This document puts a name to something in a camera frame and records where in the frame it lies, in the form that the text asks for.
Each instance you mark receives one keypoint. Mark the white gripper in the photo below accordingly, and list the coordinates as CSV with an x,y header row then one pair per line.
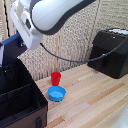
x,y
25,25

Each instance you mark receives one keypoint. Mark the dark blue rectangular block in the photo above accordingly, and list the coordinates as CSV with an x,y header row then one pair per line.
x,y
11,48

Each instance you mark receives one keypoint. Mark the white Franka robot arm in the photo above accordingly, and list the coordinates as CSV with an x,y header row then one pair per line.
x,y
56,15

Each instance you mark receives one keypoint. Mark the red plastic cup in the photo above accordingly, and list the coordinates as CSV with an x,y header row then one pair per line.
x,y
56,78

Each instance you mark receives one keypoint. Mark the black fabric storage box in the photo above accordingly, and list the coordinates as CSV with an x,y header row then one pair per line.
x,y
20,98

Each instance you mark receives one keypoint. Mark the blue plastic bowl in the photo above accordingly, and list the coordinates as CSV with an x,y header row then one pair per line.
x,y
56,93

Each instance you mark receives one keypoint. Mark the black hard case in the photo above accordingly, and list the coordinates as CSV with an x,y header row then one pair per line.
x,y
110,55

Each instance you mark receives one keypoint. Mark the white object on case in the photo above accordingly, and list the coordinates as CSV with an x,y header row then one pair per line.
x,y
120,31

